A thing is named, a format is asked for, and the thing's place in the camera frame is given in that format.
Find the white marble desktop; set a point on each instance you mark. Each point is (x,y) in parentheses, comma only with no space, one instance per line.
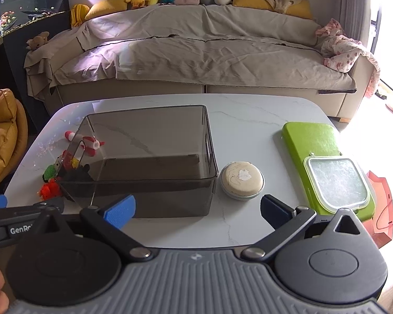
(249,130)

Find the yellow pillow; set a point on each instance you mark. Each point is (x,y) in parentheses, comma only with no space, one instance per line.
(108,6)
(249,0)

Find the green red crochet doll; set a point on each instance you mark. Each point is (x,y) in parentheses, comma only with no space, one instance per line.
(52,168)

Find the red white toy rocket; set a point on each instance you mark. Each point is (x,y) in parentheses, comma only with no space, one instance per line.
(91,144)

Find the smoky transparent storage box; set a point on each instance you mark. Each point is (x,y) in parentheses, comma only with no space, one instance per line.
(150,186)

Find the yellow leather armchair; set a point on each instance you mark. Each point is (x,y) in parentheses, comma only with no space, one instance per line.
(1,127)

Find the red paper bag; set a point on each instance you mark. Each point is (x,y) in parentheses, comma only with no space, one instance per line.
(381,202)

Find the beige sofa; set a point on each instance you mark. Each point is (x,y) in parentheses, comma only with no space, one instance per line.
(216,88)

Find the black tank cabinet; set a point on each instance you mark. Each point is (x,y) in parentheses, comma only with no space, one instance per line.
(19,72)

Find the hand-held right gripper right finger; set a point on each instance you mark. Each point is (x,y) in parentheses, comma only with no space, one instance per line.
(275,210)

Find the red crochet toy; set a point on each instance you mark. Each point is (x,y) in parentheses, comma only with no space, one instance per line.
(49,189)

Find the round beige case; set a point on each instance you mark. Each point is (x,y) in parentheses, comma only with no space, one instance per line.
(242,180)

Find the brown bear plush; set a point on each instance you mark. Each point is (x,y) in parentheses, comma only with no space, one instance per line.
(37,42)

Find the green board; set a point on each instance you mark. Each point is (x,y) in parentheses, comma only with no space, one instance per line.
(314,140)

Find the small red white toy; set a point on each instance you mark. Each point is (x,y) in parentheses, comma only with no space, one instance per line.
(69,135)

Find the pink patterned blanket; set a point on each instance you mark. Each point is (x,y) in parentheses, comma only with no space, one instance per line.
(344,52)

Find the glass fish tank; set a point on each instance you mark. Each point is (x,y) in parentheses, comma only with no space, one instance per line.
(29,6)

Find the beige sofa cover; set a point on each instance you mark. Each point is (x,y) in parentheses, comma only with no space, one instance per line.
(183,49)

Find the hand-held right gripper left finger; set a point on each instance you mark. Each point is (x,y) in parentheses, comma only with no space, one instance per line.
(119,207)

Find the clear square container lid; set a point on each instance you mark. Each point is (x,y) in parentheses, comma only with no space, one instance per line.
(337,180)

